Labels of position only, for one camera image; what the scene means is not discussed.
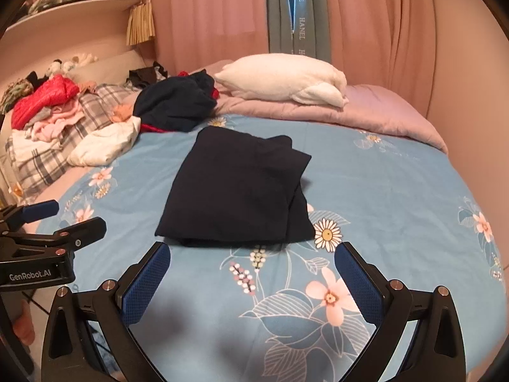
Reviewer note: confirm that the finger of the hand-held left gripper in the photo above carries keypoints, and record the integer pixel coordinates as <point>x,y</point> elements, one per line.
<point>85,229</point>
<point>39,209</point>

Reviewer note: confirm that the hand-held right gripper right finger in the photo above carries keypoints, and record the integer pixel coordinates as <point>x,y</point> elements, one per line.
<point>358,282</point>

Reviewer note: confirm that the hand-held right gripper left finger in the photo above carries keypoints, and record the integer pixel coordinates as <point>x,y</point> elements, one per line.
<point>145,282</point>

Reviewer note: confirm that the navy blue jacket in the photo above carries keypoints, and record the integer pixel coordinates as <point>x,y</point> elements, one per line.
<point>234,187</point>

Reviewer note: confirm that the pink clothes pile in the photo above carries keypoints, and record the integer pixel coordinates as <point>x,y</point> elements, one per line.
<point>59,117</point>

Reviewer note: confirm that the dark navy clothes heap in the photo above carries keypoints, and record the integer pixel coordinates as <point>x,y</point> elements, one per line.
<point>175,103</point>

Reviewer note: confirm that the person's left hand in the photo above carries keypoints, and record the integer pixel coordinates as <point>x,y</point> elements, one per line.
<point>24,322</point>

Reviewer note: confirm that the pink bed sheet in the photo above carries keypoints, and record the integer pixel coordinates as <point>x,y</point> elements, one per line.
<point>59,191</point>

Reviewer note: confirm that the blue floral bedsheet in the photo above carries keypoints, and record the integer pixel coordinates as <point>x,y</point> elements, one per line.
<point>397,207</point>

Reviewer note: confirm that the white padded jacket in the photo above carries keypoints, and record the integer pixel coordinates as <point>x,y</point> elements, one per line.
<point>103,145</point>

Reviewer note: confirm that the red puffer jacket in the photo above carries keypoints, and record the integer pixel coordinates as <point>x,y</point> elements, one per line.
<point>43,95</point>

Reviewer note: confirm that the green patterned cloth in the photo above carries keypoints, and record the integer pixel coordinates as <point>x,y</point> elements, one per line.
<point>16,93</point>

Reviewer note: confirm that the peach cloth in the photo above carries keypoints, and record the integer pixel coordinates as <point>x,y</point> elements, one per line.
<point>121,112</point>

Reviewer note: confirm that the grey plaid blanket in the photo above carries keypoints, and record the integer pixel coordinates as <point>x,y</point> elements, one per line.
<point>99,99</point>

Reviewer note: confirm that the white plush toy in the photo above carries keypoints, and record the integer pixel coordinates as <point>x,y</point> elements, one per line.
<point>84,59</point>
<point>56,67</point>

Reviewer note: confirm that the beige headboard cushion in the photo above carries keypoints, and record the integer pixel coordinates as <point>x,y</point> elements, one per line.
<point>115,65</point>

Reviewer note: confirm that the black garment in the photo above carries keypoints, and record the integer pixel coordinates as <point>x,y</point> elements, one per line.
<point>145,75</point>

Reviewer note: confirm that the pink quilt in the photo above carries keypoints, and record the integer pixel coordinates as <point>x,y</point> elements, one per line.
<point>377,115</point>

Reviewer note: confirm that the beige tassel hanging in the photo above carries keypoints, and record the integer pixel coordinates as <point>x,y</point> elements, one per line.
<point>141,24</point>

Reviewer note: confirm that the white fluffy pillow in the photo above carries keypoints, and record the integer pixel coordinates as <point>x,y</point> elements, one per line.
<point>278,75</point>

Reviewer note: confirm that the pink curtain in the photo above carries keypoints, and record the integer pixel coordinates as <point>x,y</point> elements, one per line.
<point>377,28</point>
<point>206,16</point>

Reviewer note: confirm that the grey-blue curtain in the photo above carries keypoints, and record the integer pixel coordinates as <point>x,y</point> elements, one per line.
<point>278,16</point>

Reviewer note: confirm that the white wall shelf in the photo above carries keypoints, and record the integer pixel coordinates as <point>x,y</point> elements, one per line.
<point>79,12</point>

